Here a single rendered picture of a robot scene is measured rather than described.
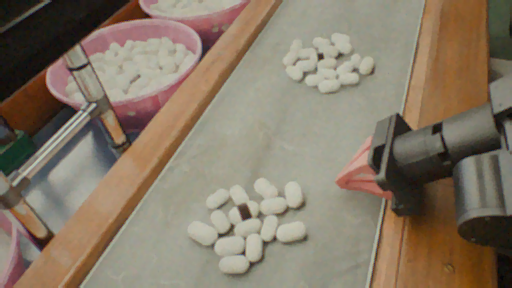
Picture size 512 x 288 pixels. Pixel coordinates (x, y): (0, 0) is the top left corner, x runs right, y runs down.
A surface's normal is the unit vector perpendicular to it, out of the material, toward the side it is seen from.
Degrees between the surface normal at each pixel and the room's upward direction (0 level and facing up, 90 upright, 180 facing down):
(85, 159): 0
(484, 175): 20
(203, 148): 0
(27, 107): 90
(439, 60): 0
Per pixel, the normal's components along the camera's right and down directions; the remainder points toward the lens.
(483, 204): -0.59, -0.59
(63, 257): -0.07, -0.73
